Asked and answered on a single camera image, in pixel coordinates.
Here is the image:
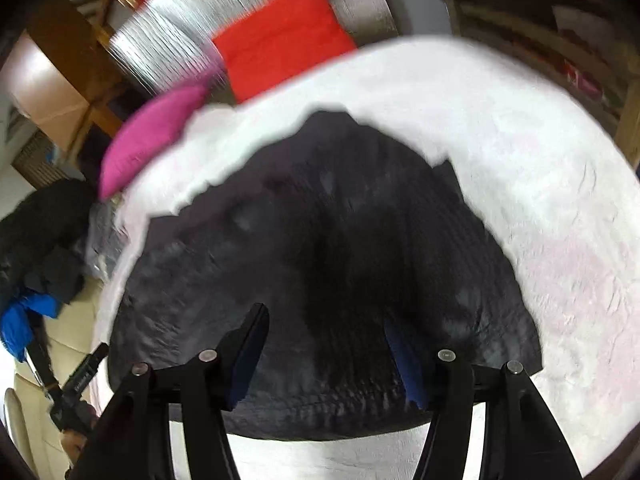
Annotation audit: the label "blue cloth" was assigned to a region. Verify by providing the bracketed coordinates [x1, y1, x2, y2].
[0, 290, 61, 363]

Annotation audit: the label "black jacket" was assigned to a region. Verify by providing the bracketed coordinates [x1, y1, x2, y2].
[0, 177, 101, 306]

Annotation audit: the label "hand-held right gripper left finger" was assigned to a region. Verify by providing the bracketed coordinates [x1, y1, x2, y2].
[65, 302, 271, 480]

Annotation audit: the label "silver foil mat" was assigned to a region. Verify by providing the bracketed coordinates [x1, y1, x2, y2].
[107, 0, 396, 98]

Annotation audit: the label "magenta pillow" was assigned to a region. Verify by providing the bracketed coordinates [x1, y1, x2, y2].
[97, 85, 208, 201]

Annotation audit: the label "folded red cloth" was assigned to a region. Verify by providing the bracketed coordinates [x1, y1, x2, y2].
[212, 0, 358, 106]

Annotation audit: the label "beige sofa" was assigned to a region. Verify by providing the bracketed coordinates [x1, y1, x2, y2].
[0, 280, 108, 480]

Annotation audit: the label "person's left hand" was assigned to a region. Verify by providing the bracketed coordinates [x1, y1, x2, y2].
[60, 402, 101, 466]

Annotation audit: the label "cardboard box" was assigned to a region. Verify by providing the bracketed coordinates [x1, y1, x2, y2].
[5, 32, 98, 148]

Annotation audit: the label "wooden chair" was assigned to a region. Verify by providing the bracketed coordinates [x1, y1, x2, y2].
[27, 0, 151, 153]

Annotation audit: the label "grey cloth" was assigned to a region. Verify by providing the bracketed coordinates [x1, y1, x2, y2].
[85, 202, 131, 286]

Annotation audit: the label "pale pink fluffy blanket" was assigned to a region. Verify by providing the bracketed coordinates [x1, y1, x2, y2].
[92, 35, 640, 480]

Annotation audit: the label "wooden shelf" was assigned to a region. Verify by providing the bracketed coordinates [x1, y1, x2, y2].
[420, 0, 640, 166]

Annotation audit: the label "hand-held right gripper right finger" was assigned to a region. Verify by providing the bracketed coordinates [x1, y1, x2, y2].
[384, 321, 583, 480]

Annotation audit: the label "black garment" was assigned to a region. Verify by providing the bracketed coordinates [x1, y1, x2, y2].
[107, 110, 545, 443]

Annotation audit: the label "wicker basket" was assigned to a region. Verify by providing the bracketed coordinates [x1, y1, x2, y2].
[12, 132, 66, 183]

